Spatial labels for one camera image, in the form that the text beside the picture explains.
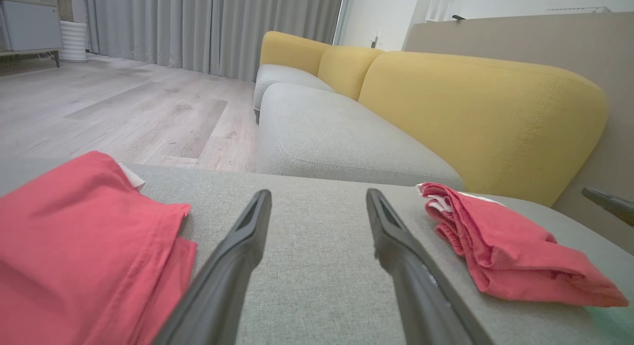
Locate grey cabinet door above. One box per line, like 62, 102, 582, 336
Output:
0, 0, 63, 52

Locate red Bulls basketball jersey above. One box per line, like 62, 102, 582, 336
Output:
0, 151, 198, 345

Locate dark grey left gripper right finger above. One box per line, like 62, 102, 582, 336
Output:
366, 188, 496, 345

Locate grey pleated curtain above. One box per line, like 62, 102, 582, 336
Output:
69, 0, 346, 83

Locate white ribbed plant pot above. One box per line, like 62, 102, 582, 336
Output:
58, 21, 89, 63

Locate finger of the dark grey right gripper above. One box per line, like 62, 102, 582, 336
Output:
581, 187, 634, 228

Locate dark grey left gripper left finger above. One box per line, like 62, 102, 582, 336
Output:
151, 189, 273, 345

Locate grey sofa seat cushion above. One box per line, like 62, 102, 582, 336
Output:
253, 64, 336, 123
255, 83, 465, 190

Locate yellow sofa back cushion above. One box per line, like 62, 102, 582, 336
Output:
317, 46, 384, 101
358, 51, 609, 208

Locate red Bulls basketball shorts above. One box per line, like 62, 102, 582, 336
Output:
416, 182, 630, 307

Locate white and green TV cabinet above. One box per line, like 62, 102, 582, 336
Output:
0, 0, 63, 68

